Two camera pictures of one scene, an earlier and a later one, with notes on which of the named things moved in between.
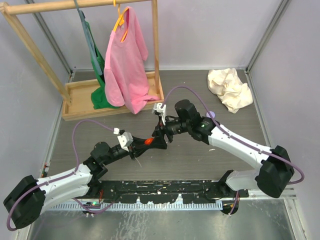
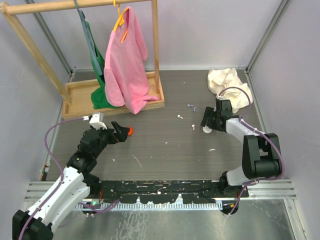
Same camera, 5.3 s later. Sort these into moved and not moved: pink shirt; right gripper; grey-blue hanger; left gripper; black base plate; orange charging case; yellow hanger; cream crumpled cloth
Moved: right gripper; orange charging case; left gripper
Not moved: yellow hanger; black base plate; cream crumpled cloth; grey-blue hanger; pink shirt
